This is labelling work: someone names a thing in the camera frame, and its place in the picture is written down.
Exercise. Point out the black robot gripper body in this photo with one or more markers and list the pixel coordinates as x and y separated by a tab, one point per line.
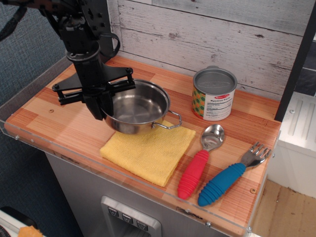
92	77

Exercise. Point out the silver steel pot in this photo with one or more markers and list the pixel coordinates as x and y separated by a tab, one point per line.
141	110

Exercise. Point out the toy food can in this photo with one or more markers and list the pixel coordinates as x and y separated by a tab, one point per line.
213	93

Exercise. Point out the grey ice dispenser panel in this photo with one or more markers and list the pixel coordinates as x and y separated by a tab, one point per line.
125	221

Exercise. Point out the blue handled metal fork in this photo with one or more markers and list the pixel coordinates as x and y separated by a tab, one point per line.
220	183

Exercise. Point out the clear acrylic table guard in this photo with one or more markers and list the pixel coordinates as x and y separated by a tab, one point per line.
72	139

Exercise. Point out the yellow folded rag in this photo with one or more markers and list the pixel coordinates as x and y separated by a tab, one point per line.
153	156

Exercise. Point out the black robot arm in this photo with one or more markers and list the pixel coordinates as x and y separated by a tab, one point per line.
70	20

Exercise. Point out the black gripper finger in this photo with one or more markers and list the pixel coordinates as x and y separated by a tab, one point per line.
93	106
106	106

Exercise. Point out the orange object bottom corner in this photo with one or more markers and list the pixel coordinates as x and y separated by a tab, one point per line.
29	231

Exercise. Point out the silver toy fridge cabinet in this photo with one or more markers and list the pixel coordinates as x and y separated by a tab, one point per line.
84	182

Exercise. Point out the red handled metal spoon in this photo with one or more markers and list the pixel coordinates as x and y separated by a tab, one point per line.
212	138

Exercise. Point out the black right frame post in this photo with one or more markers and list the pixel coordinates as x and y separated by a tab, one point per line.
298	65

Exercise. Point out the white cabinet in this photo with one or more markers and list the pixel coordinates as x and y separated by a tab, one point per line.
294	162

